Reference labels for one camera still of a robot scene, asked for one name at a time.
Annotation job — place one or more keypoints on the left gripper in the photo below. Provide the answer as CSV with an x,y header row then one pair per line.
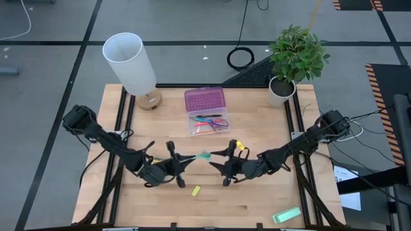
x,y
160,171

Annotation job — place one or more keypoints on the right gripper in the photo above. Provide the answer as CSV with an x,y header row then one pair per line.
x,y
241,168

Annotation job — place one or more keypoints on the yellow-green eraser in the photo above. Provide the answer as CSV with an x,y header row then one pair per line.
x,y
196,191

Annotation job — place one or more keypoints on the orange pencil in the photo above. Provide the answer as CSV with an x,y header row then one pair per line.
x,y
207,131

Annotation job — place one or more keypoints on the purple scissors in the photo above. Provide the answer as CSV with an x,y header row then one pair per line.
x,y
212,122

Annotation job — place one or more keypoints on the black marker pen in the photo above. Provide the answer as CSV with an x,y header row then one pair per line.
x,y
208,115

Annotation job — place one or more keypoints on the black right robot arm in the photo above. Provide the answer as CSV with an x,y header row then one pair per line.
x,y
305,141

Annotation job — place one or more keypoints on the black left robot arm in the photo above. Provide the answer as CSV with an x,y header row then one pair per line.
x,y
106,138

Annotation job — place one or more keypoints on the pink pen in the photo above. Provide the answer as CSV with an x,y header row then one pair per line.
x,y
200,124

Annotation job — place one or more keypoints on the clear purple-lid pencil case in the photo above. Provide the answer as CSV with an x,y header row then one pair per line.
x,y
204,99

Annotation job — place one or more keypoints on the mint green box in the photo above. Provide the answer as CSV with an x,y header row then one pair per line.
x,y
286,215

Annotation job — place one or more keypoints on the black perforated floor mat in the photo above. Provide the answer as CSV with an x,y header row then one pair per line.
x,y
253,75

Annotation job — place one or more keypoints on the white shade table lamp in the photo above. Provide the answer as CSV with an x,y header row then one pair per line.
x,y
128,64

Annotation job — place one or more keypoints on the potted green plant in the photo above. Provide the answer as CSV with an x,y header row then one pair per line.
x,y
295,57

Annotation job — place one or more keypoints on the white paper sheet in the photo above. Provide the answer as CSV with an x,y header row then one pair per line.
x,y
351,202

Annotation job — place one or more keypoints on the black metal beam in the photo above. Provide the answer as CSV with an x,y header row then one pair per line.
x,y
369,181

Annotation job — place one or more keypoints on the grey metal pole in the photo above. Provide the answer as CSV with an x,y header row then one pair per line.
x,y
401,144

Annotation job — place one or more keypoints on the hazard-striped black floor mat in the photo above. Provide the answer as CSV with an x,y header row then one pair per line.
x,y
356,4
395,80

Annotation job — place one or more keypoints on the black aluminium rig frame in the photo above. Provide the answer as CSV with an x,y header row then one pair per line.
x,y
199,85

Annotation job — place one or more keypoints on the grey floor bracket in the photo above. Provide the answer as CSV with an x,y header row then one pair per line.
x,y
8,71

